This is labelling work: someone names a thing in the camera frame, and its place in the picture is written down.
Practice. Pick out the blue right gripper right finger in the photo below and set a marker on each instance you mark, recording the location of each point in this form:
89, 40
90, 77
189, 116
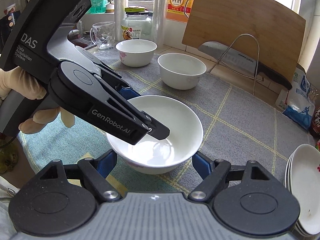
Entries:
202, 164

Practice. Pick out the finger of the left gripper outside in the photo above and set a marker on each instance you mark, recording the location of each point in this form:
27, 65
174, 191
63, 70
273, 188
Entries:
128, 93

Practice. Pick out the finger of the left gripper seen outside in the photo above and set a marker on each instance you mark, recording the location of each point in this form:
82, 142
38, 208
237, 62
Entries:
156, 128

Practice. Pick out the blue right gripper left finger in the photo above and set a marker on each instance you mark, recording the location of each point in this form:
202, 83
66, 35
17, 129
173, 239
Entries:
106, 163

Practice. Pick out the white bowl with pink flower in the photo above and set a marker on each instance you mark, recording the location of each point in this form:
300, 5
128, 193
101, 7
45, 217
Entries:
136, 53

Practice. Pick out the plain white bowl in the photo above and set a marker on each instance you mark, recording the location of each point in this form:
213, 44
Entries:
180, 71

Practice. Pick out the white plate with fruit print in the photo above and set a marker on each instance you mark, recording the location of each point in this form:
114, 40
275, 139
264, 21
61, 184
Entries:
305, 186

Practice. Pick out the left hand beige glove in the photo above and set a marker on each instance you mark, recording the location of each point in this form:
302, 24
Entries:
20, 81

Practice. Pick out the clear glass mug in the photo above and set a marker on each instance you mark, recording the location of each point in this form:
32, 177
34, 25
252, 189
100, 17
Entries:
102, 34

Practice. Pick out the teal towel mat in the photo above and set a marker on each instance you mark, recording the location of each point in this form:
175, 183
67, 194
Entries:
70, 145

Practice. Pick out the grey checked cloth mat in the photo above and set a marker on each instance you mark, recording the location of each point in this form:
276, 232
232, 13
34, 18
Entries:
237, 125

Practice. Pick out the glass jar black lid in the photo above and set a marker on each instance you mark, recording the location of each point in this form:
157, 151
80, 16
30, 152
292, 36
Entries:
137, 24

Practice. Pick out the small potted plant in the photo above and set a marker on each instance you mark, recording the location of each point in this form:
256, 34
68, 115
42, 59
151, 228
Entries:
109, 6

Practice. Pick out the plastic wrap roll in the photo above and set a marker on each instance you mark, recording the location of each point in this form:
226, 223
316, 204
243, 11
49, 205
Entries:
119, 14
158, 22

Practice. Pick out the white jacket sleeve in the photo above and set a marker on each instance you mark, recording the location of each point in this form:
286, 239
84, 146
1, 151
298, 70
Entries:
7, 192

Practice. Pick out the orange cooking wine jug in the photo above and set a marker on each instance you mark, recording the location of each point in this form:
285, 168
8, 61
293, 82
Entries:
180, 2

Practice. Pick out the blue white salt bag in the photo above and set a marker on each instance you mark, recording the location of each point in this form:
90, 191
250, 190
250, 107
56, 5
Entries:
296, 103

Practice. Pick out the dark vinegar bottle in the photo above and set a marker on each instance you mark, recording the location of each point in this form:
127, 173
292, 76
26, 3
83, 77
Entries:
314, 128

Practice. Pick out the wooden cutting board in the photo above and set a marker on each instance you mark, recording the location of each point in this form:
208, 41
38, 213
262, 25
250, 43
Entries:
261, 29

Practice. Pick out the metal wire rack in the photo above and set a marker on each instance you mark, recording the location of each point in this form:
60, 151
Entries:
231, 46

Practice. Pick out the kitchen cleaver black handle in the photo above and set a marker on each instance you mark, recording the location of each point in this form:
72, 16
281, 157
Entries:
242, 63

